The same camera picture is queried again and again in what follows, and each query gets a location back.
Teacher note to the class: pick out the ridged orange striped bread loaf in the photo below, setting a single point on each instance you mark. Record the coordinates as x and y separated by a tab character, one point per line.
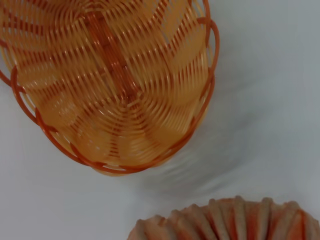
237	222

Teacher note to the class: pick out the orange woven plastic basket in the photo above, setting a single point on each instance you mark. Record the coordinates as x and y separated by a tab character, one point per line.
112	75

